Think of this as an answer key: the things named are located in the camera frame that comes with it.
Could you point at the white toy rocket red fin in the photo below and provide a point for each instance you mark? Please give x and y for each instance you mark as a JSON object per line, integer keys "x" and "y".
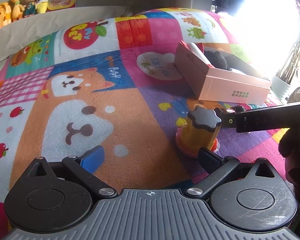
{"x": 198, "y": 52}

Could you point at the colourful cartoon play mat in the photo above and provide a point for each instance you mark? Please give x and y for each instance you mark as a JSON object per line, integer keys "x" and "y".
{"x": 65, "y": 120}

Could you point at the black plush toy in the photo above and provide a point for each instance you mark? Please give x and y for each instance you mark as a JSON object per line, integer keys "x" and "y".
{"x": 218, "y": 60}

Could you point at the baby doll in green overalls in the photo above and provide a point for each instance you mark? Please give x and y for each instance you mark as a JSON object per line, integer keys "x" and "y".
{"x": 30, "y": 2}

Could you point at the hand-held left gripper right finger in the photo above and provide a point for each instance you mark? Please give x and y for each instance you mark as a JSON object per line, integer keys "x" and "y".
{"x": 210, "y": 160}

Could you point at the grey plant pot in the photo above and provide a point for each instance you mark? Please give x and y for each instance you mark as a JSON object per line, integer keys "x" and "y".
{"x": 282, "y": 87}

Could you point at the gold pudding toy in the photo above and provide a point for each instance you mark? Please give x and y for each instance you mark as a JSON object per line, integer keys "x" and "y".
{"x": 197, "y": 137}

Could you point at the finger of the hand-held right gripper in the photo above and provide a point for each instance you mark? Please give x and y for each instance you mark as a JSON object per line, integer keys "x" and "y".
{"x": 265, "y": 118}

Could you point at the pink cardboard box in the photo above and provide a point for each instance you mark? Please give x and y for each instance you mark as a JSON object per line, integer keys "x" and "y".
{"x": 227, "y": 90}

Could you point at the orange duck plush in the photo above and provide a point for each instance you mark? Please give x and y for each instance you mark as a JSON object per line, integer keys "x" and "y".
{"x": 0, "y": 17}

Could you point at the banana plush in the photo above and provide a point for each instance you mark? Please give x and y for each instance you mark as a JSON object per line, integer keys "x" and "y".
{"x": 42, "y": 3}

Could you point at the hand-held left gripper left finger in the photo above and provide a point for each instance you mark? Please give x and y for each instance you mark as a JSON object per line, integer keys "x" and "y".
{"x": 92, "y": 160}

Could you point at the person's right hand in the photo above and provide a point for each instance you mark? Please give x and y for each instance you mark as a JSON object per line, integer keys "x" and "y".
{"x": 297, "y": 180}

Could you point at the yellow bird plush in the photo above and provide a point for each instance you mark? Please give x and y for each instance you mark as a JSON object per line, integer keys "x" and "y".
{"x": 16, "y": 7}

